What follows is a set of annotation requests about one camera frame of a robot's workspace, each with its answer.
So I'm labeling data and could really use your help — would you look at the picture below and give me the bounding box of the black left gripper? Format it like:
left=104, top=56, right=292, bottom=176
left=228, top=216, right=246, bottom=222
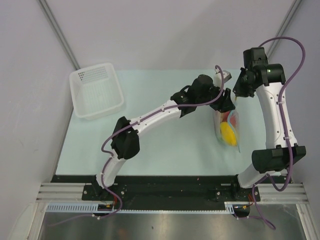
left=196, top=82, right=235, bottom=114

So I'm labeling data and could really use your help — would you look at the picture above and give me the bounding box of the red fake apple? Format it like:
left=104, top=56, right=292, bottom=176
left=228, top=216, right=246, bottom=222
left=221, top=110, right=239, bottom=128

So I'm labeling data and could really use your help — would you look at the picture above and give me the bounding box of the clear zip top bag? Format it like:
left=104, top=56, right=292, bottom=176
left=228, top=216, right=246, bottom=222
left=213, top=108, right=241, bottom=153

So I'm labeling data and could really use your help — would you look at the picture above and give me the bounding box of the yellow fake lemon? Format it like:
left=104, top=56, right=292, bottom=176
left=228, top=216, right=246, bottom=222
left=220, top=121, right=237, bottom=147

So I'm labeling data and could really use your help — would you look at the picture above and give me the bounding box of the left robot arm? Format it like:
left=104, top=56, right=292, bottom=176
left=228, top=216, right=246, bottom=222
left=93, top=70, right=235, bottom=200

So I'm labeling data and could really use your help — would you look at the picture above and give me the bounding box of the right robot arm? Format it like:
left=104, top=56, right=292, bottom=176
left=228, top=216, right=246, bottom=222
left=230, top=47, right=306, bottom=201

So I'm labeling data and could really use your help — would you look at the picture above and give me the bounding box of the white plastic basket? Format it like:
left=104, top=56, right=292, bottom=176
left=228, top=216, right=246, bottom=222
left=69, top=62, right=125, bottom=120

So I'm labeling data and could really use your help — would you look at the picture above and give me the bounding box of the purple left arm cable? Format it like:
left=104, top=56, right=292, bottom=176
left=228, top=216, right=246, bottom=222
left=47, top=65, right=225, bottom=227

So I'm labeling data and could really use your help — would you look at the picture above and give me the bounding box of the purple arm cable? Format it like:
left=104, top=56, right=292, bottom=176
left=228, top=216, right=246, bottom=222
left=47, top=65, right=225, bottom=227
left=251, top=36, right=307, bottom=231

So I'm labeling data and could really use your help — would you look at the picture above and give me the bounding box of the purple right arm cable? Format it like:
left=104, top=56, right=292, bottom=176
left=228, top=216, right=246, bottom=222
left=251, top=36, right=307, bottom=231

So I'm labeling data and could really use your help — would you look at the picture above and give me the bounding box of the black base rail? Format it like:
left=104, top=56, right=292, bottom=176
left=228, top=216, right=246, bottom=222
left=51, top=175, right=261, bottom=208

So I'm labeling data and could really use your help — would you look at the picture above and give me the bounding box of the white slotted cable duct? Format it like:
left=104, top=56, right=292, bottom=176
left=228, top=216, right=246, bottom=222
left=45, top=201, right=249, bottom=214

